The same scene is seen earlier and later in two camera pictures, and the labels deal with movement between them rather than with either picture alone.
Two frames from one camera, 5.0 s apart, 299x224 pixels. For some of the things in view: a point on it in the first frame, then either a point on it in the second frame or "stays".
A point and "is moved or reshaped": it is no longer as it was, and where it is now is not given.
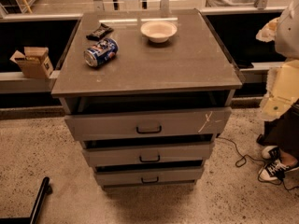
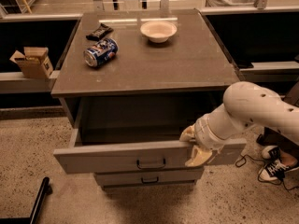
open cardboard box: (35, 63) stays
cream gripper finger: (267, 32) to (189, 134)
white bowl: (159, 31) stays
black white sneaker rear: (271, 152) stays
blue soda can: (101, 52) stays
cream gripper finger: (282, 90) to (199, 157)
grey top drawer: (163, 125) is moved or reshaped
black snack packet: (101, 32) stays
